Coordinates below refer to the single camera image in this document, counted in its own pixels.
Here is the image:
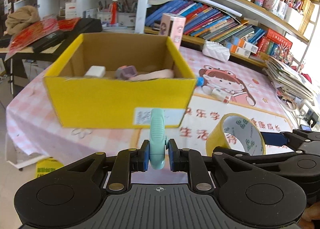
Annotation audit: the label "yellow cardboard box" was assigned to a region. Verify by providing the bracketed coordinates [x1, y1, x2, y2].
[43, 33, 197, 129]

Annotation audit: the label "pink heart plush toy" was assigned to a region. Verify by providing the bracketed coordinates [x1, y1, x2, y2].
[129, 69, 174, 81]

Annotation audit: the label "orange white box lower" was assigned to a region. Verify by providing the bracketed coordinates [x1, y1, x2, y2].
[223, 41, 251, 58]

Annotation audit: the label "black electric keyboard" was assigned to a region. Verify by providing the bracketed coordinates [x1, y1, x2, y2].
[1, 18, 102, 62]

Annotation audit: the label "pink cartoon humidifier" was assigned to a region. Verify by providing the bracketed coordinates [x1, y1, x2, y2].
[159, 13, 186, 49]

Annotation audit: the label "red tassel ornament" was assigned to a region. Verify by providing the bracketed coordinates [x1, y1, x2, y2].
[110, 0, 118, 25]

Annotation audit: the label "red packaging sheets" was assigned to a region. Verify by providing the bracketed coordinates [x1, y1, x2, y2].
[5, 18, 81, 61]

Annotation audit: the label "beige cloth bundle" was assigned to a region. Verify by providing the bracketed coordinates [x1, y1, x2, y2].
[5, 5, 40, 35]

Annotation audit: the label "yellow tape roll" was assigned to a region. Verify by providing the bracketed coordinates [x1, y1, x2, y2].
[206, 113, 266, 156]

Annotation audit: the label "black smartphone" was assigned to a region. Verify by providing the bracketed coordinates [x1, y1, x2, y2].
[299, 124, 312, 131]

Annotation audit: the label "orange white box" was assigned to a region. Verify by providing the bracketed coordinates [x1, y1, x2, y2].
[223, 41, 251, 58]
[231, 36, 258, 54]

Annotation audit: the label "small white red box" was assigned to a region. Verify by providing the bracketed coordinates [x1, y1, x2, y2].
[212, 88, 231, 104]

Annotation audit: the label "purple grey toy car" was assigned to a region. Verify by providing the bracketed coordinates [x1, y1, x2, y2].
[116, 65, 137, 80]

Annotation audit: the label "blue candy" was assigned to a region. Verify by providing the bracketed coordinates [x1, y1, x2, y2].
[196, 77, 204, 87]

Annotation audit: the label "white quilted pouch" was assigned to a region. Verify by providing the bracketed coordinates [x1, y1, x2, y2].
[202, 40, 230, 63]

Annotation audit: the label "stack of magazines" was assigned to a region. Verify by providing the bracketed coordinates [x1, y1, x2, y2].
[264, 57, 319, 102]

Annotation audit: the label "mint green small device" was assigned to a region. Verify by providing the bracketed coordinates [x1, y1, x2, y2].
[149, 109, 166, 170]

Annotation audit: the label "row of books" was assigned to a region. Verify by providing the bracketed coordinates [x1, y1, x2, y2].
[145, 0, 292, 60]

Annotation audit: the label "white power adapter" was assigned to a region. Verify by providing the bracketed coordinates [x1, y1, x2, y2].
[84, 66, 106, 78]

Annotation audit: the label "orange white box upper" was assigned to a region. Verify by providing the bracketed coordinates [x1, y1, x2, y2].
[231, 36, 258, 54]

